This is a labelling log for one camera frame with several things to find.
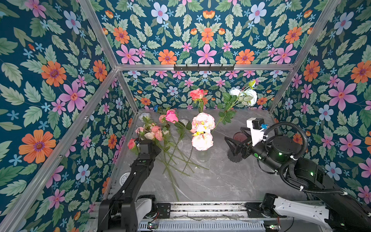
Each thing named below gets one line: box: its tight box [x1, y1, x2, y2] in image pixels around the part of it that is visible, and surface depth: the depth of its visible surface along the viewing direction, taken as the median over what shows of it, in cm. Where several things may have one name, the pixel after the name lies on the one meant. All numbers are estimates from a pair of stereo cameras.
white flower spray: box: [211, 80, 258, 133], surface depth 64 cm
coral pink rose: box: [189, 88, 208, 113], surface depth 71 cm
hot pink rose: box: [165, 108, 179, 124], surface depth 62 cm
